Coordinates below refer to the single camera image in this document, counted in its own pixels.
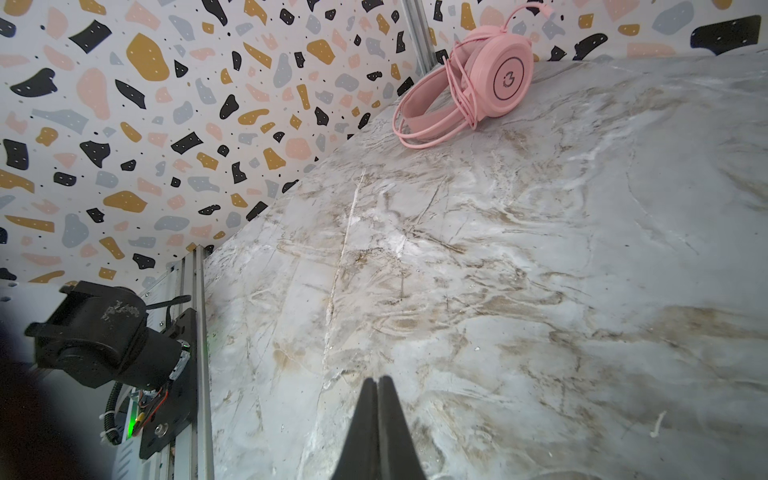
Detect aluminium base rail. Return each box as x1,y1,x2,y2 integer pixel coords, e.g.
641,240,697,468
110,246,214,479

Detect pink headphones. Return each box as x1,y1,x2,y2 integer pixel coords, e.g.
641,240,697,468
392,17,534,149

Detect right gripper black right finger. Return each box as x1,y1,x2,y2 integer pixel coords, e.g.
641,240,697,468
377,376,426,480

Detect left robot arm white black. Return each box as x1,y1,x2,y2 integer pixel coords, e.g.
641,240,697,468
24,281,198,460

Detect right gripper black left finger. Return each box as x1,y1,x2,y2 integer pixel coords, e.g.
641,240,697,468
331,378,380,480

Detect left aluminium corner post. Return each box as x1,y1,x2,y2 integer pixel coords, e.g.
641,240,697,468
402,0,437,75

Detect left green circuit board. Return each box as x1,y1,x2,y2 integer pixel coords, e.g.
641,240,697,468
123,388,167,440

